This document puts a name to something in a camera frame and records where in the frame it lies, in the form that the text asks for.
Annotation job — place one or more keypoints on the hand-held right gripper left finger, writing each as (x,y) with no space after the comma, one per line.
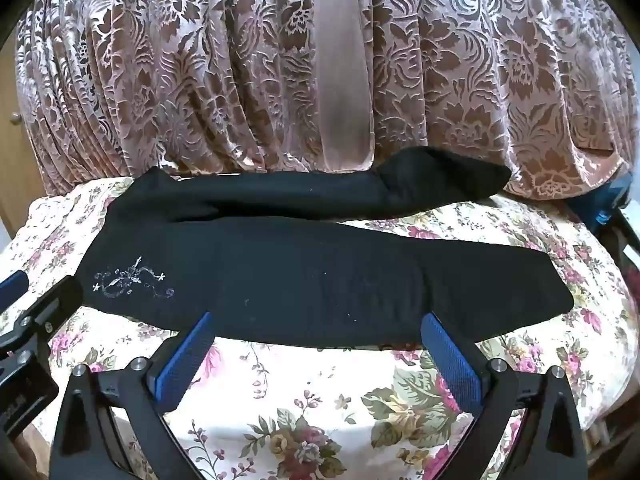
(182,360)

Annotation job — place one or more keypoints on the black pants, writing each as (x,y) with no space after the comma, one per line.
(300,270)

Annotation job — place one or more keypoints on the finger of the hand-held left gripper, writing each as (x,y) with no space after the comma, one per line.
(55,300)
(12,285)

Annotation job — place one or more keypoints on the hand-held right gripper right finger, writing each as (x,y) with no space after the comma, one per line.
(452,360)

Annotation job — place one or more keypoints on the brown patterned curtain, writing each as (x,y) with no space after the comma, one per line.
(200,60)

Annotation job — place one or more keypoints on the floral bed sheet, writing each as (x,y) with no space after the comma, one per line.
(325,400)

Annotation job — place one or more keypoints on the cabinet knob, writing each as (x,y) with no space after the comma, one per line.
(14,118)

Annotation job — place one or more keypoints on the wooden cabinet door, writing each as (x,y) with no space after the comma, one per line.
(12,170)

